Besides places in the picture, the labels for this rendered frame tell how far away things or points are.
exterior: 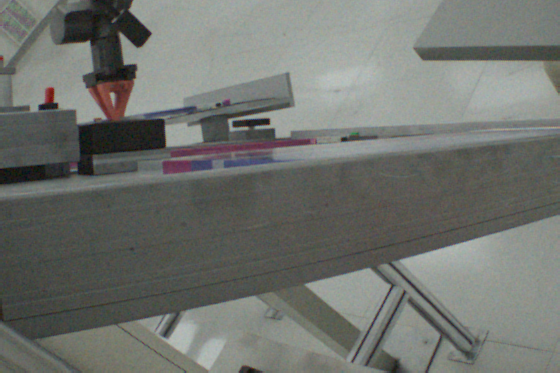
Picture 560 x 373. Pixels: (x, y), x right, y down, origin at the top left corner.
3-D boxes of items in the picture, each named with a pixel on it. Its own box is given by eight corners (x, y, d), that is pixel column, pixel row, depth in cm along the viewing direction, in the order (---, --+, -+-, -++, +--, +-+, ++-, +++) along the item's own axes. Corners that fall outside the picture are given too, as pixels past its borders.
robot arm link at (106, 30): (122, 3, 127) (106, 10, 131) (90, 4, 122) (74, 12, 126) (127, 40, 127) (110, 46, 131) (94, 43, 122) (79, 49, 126)
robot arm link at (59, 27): (136, -12, 121) (112, -29, 126) (80, -10, 113) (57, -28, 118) (120, 50, 127) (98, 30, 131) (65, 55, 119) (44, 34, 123)
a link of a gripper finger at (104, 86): (107, 125, 124) (100, 72, 123) (90, 129, 129) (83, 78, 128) (140, 120, 128) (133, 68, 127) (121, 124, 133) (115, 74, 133)
